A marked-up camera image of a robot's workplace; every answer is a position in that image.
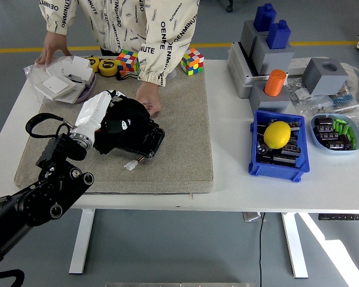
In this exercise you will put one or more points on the person's left hand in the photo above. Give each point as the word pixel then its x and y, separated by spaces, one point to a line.
pixel 149 95

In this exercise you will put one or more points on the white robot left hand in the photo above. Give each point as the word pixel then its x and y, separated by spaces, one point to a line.
pixel 92 113

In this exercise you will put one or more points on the person's right hand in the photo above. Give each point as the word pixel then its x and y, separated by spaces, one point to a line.
pixel 55 45

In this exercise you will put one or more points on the black rag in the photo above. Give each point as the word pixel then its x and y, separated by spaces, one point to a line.
pixel 128 110

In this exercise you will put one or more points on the glossy black panel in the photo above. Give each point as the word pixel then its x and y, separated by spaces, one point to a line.
pixel 151 140

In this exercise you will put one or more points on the person's left forearm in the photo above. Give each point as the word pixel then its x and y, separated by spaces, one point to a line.
pixel 164 51

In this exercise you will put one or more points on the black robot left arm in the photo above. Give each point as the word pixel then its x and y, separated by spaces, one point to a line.
pixel 48 194

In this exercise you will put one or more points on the person's right forearm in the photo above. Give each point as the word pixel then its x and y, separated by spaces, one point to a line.
pixel 58 15

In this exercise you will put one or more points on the black table control panel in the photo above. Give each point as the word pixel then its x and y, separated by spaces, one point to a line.
pixel 342 217

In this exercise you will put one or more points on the lilac plastic tray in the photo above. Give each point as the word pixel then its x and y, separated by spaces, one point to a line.
pixel 88 91

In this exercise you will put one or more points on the white folded cardboard box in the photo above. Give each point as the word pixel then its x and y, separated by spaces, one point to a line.
pixel 76 67

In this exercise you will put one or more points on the colourful puzzle cube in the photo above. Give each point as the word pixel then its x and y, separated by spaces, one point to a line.
pixel 193 61
pixel 127 61

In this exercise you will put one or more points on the white flat plastic box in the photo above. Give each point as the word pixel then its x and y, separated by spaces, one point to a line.
pixel 57 86

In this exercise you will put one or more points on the yellow tape measure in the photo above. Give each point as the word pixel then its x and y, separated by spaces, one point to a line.
pixel 108 67
pixel 93 63

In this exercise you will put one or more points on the grey-brown mat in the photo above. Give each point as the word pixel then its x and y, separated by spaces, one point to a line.
pixel 173 134

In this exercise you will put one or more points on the flat light grey case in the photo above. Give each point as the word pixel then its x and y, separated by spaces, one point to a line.
pixel 239 77

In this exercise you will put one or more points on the grey square block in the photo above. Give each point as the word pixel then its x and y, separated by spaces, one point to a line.
pixel 272 104
pixel 275 61
pixel 248 39

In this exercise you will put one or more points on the black chair caster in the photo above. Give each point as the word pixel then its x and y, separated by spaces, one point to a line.
pixel 229 6

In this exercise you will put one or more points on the silver-topped black capacitor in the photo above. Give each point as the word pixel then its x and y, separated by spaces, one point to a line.
pixel 262 148

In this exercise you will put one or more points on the orange cylinder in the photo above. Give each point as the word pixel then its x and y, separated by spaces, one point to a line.
pixel 274 83

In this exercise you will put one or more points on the white table leg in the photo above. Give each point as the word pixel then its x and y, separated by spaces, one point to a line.
pixel 82 239
pixel 296 248

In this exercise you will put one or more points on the yellow lemon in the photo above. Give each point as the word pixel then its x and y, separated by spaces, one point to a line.
pixel 276 134

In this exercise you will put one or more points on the blue bottle-shaped block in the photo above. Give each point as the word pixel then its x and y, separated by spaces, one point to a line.
pixel 264 18
pixel 279 36

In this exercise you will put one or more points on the blue plastic bin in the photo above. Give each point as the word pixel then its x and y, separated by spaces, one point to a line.
pixel 275 173

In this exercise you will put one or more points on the black cylindrical capacitor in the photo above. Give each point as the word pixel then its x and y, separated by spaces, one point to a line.
pixel 284 160
pixel 325 128
pixel 294 125
pixel 291 151
pixel 323 121
pixel 335 145
pixel 328 136

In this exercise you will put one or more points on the clear bag of metal parts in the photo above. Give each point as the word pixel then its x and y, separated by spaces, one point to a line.
pixel 299 91

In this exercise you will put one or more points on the grey box under table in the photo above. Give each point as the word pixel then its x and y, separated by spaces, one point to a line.
pixel 252 216

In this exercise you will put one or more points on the clear bag of small parts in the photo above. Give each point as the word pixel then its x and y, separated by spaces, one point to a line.
pixel 317 107

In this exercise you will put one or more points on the grey block with round hole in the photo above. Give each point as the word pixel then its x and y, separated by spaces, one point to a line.
pixel 323 80

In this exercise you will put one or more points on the light blue oval tray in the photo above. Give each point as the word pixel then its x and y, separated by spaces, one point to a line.
pixel 317 143

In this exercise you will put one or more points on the green cylindrical battery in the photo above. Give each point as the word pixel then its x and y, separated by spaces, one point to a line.
pixel 336 124
pixel 352 137
pixel 345 130

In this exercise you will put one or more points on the bundle of blue resistors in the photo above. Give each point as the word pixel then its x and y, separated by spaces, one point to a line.
pixel 342 100

